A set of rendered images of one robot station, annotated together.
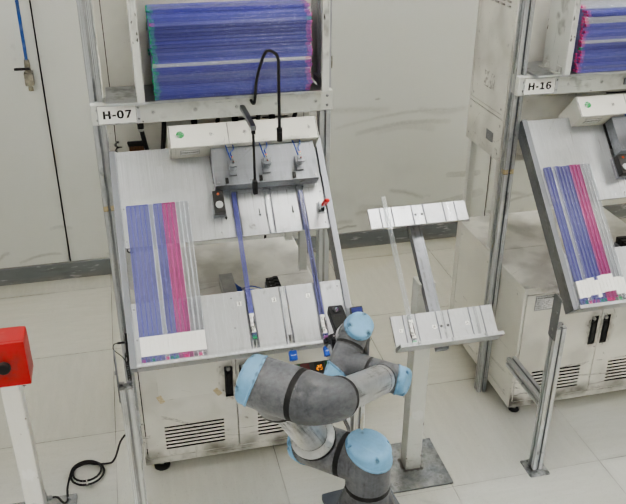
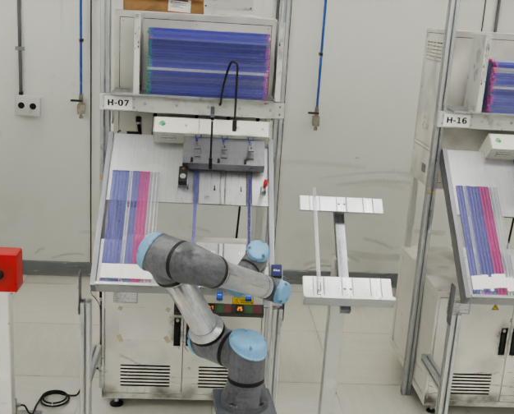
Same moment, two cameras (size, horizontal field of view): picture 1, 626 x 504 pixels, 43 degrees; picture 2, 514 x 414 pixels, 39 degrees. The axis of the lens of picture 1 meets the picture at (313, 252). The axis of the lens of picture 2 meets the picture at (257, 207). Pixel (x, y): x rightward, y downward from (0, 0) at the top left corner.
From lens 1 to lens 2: 0.78 m
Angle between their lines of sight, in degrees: 15
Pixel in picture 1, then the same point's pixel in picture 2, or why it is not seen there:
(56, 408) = (47, 356)
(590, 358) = (501, 370)
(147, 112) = (140, 103)
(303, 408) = (179, 264)
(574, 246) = (474, 248)
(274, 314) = not seen: hidden behind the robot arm
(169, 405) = (126, 344)
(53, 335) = (61, 310)
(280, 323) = not seen: hidden behind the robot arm
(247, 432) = (188, 383)
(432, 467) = not seen: outside the picture
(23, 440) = (4, 342)
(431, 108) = (403, 171)
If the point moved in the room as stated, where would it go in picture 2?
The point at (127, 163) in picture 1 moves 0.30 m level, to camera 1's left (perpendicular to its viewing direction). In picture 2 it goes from (121, 141) to (54, 135)
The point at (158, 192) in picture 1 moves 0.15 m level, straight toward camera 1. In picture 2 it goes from (139, 163) to (135, 172)
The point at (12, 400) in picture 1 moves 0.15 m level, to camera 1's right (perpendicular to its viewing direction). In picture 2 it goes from (1, 305) to (36, 310)
